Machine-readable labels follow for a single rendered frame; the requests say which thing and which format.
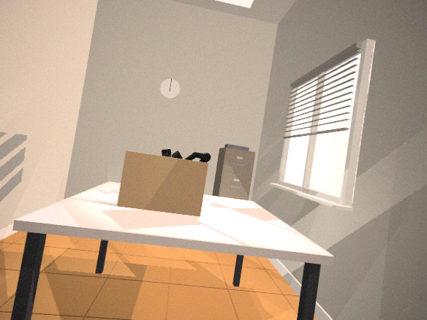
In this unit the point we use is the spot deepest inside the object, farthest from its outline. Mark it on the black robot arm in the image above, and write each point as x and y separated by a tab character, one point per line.
204	157

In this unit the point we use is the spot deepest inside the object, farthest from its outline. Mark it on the brown rectangular board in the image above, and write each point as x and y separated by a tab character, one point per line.
161	183

